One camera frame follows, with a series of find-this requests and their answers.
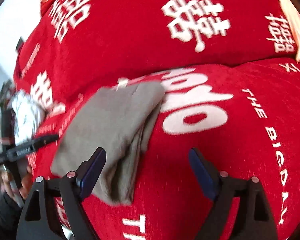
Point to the red printed bed cover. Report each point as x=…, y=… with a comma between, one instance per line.
x=232, y=91

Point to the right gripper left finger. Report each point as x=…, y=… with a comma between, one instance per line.
x=39, y=218

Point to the grey knitted garment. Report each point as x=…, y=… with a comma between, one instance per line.
x=121, y=121

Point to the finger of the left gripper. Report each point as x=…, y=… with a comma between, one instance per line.
x=20, y=151

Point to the light floral crumpled cloth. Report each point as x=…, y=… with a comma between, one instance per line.
x=28, y=116

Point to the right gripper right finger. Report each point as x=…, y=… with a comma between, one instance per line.
x=254, y=219

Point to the person's left hand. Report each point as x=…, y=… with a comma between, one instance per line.
x=13, y=191

